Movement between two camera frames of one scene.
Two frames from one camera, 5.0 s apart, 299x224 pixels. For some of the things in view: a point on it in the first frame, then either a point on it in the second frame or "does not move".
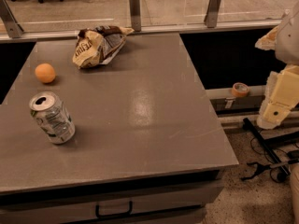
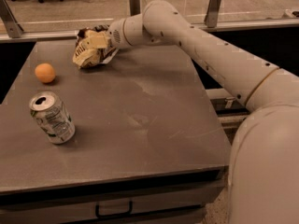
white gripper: x=289 y=41 -> x=115 y=34
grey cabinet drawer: x=169 y=203 does not move
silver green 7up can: x=51 y=117 does not move
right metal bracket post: x=211 y=14 does not move
